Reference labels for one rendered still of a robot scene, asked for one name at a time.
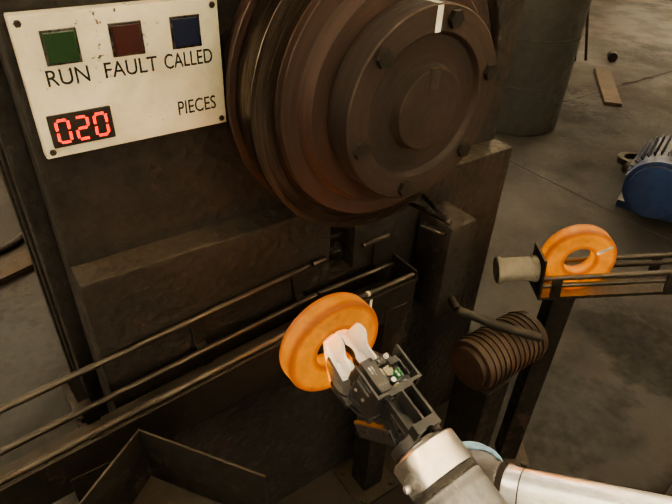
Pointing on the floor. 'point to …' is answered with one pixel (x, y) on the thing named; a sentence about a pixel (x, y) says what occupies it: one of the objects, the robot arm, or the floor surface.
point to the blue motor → (650, 181)
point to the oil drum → (541, 65)
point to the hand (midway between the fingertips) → (330, 332)
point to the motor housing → (488, 374)
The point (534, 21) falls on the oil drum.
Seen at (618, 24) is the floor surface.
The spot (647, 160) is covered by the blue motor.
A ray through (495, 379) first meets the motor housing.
